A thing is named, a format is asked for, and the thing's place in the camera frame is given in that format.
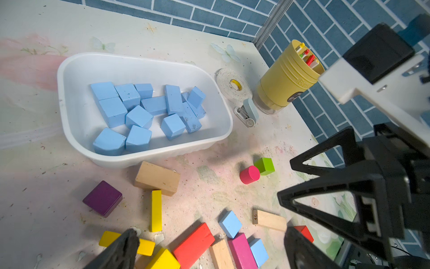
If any red cube block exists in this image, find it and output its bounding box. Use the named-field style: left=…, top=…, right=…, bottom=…
left=294, top=225, right=314, bottom=243

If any magenta cylinder block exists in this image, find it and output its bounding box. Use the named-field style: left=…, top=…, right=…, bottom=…
left=239, top=165, right=260, bottom=185

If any green cube block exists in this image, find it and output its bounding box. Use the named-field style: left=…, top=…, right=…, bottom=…
left=254, top=158, right=275, bottom=176

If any purple cube block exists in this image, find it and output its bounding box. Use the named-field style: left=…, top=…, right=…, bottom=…
left=83, top=180, right=123, bottom=218

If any yellow slanted block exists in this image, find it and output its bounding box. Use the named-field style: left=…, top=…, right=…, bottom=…
left=99, top=231, right=155, bottom=256

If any white rectangular plastic tray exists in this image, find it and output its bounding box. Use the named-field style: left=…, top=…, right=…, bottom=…
left=57, top=53, right=233, bottom=168

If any red long block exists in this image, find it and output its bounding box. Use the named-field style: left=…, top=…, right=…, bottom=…
left=173, top=223, right=215, bottom=269

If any magenta upright block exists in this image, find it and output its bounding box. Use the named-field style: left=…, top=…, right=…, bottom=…
left=228, top=233, right=258, bottom=269

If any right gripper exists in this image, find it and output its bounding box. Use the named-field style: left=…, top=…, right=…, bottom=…
left=277, top=122, right=430, bottom=266

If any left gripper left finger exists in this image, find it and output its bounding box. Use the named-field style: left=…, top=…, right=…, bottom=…
left=84, top=229, right=139, bottom=269

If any yellow pen holder cup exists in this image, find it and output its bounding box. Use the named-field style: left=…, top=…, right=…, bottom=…
left=253, top=39, right=325, bottom=115

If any yellow thin upright block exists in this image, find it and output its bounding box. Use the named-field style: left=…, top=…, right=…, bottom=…
left=150, top=190, right=162, bottom=233

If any blue thin block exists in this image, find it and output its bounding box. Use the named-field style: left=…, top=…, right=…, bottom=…
left=180, top=102, right=202, bottom=134

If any small blue block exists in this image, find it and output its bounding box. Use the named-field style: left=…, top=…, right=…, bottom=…
left=187, top=87, right=206, bottom=108

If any tan slanted wooden block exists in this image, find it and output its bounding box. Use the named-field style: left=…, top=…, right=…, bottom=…
left=252, top=209, right=287, bottom=232

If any clear tape roll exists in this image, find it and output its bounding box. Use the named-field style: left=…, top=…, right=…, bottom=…
left=216, top=68, right=253, bottom=106

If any blue long block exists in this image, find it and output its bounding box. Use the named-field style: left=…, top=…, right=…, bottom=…
left=141, top=96, right=167, bottom=116
left=90, top=82, right=128, bottom=128
left=181, top=92, right=206, bottom=119

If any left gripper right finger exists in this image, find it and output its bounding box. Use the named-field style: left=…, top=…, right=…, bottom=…
left=284, top=226, right=340, bottom=269

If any blue cube pair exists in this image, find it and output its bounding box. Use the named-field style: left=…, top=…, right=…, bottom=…
left=165, top=85, right=184, bottom=115
left=249, top=238, right=269, bottom=268

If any tan upright wooden block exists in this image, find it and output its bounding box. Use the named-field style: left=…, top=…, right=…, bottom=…
left=209, top=239, right=235, bottom=269

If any yellow large block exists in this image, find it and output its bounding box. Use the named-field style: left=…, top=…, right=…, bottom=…
left=145, top=248, right=181, bottom=269

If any tan wooden block upper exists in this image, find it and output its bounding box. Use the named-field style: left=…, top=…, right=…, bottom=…
left=134, top=161, right=180, bottom=197

